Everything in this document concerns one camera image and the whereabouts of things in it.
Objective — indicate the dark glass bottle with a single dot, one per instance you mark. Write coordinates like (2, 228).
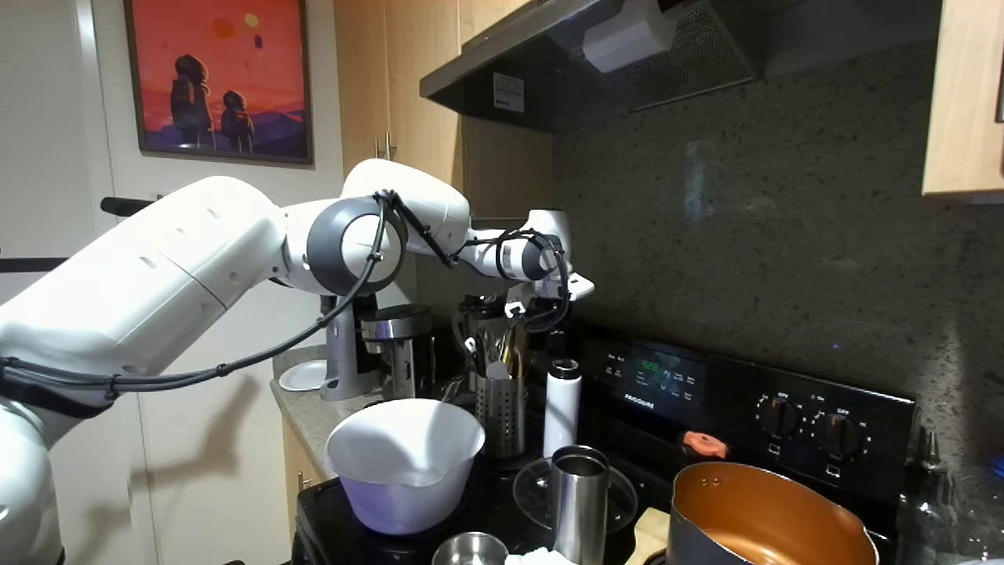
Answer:
(928, 503)

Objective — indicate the dark range hood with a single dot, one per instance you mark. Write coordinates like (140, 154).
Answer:
(628, 73)

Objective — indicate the steel tumbler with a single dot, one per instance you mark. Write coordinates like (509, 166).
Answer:
(581, 512)

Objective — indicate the small steel bowl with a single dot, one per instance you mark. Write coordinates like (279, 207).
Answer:
(472, 551)

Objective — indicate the glass pot lid steel rim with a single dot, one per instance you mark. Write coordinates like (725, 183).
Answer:
(531, 498)

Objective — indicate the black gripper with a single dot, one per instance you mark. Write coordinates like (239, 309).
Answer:
(491, 319)

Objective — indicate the orange silicone item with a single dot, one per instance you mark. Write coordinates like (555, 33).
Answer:
(705, 448)

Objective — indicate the white box on hood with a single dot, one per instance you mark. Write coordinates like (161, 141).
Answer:
(628, 33)

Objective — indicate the black electric stove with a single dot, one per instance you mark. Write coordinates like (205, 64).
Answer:
(670, 391)

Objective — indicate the white flask black cap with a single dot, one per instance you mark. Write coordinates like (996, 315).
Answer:
(562, 411)

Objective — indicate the white crumpled cloth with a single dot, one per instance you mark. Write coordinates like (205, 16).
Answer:
(539, 555)

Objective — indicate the light wood wall cabinet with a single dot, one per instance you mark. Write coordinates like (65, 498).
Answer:
(966, 96)

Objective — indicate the perforated steel utensil holder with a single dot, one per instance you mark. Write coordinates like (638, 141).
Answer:
(502, 411)

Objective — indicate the red sunset painting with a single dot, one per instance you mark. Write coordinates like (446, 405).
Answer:
(220, 73)

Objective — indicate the copper coloured frying pan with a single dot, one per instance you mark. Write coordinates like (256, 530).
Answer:
(773, 512)

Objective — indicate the wooden spatula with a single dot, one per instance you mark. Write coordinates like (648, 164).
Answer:
(648, 535)

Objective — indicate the black steel blender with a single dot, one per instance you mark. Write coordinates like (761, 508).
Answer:
(363, 355)

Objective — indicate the row of wood cabinets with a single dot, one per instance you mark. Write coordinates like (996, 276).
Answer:
(417, 103)

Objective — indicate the large white mixing bowl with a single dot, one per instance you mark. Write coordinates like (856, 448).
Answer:
(402, 474)

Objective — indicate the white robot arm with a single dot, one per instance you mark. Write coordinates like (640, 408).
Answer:
(157, 272)

